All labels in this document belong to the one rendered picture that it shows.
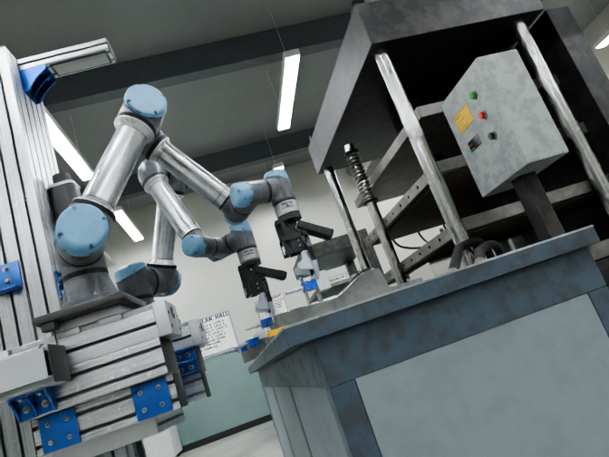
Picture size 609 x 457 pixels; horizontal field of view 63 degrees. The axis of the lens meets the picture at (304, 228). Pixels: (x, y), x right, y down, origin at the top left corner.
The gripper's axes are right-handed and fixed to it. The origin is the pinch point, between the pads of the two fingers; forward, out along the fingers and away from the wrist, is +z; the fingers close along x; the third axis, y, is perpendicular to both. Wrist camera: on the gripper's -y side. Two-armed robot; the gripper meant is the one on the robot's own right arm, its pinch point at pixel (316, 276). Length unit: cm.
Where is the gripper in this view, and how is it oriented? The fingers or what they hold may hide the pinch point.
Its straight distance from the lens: 147.9
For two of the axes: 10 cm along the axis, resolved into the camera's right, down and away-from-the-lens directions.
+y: -9.4, 2.7, -2.3
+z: 3.2, 9.1, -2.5
